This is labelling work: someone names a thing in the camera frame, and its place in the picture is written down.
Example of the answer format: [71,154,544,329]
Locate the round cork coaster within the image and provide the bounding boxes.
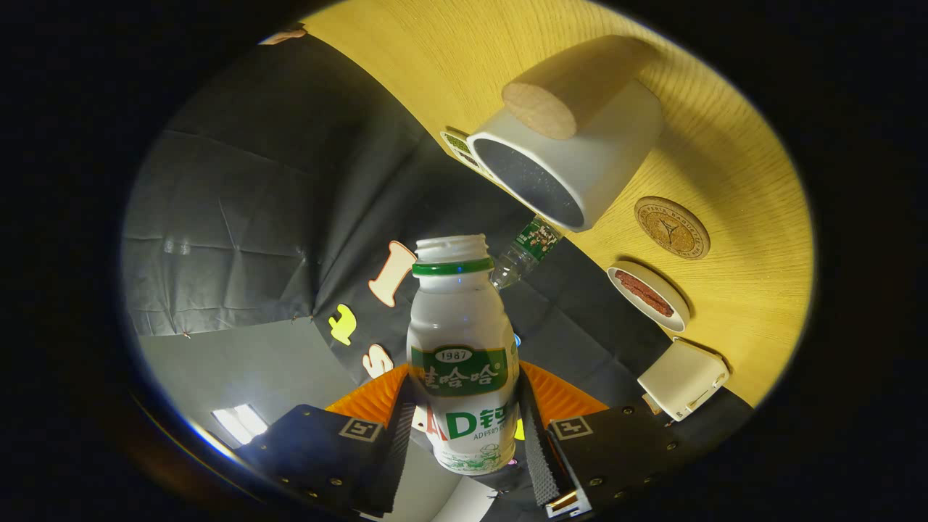
[634,196,711,260]

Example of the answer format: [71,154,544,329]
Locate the round white plate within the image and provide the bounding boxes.
[607,261,692,334]

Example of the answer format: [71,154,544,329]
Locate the red sausage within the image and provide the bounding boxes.
[615,270,664,305]
[631,283,675,318]

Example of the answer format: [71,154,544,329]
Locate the white juice bottle green label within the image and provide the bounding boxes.
[406,234,521,476]

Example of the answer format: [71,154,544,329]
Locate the white cup with wooden handle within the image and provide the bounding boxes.
[466,35,665,233]

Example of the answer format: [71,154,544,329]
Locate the clear plastic water bottle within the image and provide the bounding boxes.
[491,215,565,291]

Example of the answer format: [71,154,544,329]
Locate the white toaster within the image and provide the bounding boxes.
[637,338,731,423]

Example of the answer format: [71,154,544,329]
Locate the ceiling light panel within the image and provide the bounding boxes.
[212,404,269,446]

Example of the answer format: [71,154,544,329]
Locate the black backdrop cloth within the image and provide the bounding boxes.
[120,33,755,522]

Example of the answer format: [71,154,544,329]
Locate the wooden table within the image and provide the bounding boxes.
[301,0,814,408]

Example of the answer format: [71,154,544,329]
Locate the white divided snack dish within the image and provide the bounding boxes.
[440,130,495,179]

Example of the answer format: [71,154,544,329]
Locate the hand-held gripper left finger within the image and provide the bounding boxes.
[232,364,418,519]

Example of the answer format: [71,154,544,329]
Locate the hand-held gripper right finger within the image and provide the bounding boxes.
[516,361,700,519]

